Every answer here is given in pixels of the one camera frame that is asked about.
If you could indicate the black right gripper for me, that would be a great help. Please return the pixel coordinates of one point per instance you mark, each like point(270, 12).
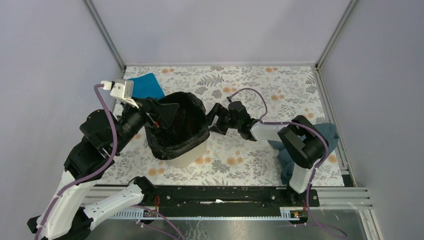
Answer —
point(219, 110)

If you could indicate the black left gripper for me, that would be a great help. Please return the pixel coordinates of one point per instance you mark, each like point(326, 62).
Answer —
point(165, 112)

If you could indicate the black plastic trash bag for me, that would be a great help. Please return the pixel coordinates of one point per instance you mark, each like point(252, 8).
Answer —
point(188, 129)

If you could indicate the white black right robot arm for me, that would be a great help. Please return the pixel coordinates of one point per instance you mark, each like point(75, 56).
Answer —
point(252, 129)

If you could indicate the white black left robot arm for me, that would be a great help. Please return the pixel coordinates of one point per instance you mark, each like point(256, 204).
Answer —
point(104, 137)

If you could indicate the beige plastic trash bin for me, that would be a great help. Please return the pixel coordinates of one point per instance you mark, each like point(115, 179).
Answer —
point(189, 157)

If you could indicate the bright blue folded cloth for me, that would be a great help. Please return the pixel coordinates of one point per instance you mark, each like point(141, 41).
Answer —
point(146, 86)

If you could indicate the dark teal crumpled cloth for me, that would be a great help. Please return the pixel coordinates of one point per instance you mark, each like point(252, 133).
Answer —
point(302, 148)

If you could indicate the grey metal front tray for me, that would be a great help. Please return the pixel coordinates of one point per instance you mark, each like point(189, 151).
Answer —
point(348, 221)

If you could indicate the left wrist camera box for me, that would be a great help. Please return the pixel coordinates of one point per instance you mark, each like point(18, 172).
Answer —
point(121, 90)

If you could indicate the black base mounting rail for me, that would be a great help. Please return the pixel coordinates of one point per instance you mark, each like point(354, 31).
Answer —
point(227, 201)

